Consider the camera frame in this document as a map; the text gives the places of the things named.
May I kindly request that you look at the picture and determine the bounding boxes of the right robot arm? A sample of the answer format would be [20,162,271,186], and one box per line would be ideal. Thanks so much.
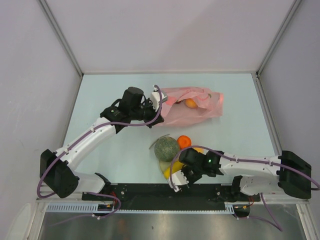
[169,148,312,201]

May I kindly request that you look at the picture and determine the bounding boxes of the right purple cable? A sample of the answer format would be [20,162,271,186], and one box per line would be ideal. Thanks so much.
[169,145,320,231]

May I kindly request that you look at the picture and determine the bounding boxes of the fake peach with leaf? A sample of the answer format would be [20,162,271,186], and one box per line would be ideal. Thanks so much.
[185,98,198,109]

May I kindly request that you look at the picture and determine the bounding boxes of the white cable duct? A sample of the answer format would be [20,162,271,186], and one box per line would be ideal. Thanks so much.
[45,203,241,215]

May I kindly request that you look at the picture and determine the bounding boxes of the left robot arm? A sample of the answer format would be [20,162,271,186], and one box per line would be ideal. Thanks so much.
[37,85,168,200]

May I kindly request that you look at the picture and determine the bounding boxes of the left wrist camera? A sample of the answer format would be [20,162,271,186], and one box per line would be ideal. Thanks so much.
[149,85,168,111]

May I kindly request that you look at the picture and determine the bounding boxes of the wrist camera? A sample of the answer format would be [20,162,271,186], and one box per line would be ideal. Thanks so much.
[149,85,168,111]
[168,170,189,192]

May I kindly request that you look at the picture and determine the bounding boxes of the orange fake orange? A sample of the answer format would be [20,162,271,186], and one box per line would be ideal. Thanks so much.
[177,135,192,149]

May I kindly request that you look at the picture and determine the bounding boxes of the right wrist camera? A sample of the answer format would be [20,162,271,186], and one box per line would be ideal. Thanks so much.
[168,170,189,192]

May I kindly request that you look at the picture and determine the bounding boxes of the pink plastic bag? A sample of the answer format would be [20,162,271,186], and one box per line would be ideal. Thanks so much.
[158,86,224,127]

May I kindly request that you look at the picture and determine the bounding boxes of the yellow fake fruit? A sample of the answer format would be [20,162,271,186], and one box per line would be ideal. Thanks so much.
[193,147,204,154]

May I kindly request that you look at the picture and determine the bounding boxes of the green fake melon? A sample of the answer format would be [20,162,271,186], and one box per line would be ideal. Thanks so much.
[148,134,180,162]

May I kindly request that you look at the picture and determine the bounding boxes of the yellow fake mango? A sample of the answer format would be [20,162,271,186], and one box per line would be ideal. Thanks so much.
[163,161,184,180]

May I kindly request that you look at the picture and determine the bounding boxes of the beige ceramic plate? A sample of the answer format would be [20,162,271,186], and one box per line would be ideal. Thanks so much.
[158,160,171,175]

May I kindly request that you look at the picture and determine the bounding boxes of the aluminium frame rail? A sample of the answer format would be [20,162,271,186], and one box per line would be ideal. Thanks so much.
[40,183,309,204]

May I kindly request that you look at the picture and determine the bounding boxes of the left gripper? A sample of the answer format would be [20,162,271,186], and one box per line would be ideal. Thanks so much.
[129,97,164,129]

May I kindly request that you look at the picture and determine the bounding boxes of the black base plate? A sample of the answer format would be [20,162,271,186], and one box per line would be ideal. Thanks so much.
[82,183,261,213]

